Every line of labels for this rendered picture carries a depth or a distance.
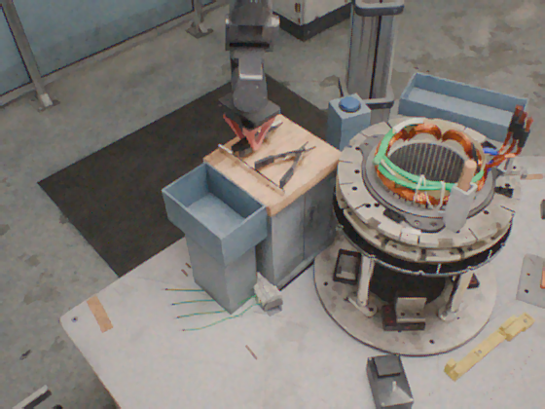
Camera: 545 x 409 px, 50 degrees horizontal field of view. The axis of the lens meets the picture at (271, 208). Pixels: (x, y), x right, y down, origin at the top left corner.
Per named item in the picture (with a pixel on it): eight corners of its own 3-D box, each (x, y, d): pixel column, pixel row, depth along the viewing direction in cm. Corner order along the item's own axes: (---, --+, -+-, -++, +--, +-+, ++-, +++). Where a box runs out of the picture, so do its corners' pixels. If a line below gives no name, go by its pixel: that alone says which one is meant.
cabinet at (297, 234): (274, 297, 124) (272, 216, 105) (218, 249, 134) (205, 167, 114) (335, 246, 133) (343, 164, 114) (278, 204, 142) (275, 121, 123)
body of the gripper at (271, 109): (255, 131, 103) (254, 96, 97) (217, 107, 108) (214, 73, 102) (281, 115, 106) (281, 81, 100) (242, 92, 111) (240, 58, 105)
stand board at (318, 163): (271, 217, 105) (271, 208, 103) (203, 167, 114) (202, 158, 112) (344, 163, 114) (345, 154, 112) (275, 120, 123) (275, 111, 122)
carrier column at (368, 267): (363, 311, 119) (374, 247, 104) (353, 304, 120) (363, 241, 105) (371, 303, 120) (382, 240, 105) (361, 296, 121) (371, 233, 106)
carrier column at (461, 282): (454, 316, 118) (478, 253, 102) (443, 310, 119) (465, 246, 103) (459, 309, 119) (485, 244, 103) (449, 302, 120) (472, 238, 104)
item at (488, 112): (494, 193, 143) (529, 99, 122) (484, 223, 137) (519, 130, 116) (397, 164, 151) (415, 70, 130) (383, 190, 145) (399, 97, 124)
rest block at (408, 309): (392, 304, 118) (396, 289, 114) (420, 304, 117) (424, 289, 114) (395, 323, 115) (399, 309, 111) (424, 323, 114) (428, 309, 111)
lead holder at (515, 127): (522, 149, 93) (528, 132, 91) (498, 138, 95) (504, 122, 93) (532, 137, 95) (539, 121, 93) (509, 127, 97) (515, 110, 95)
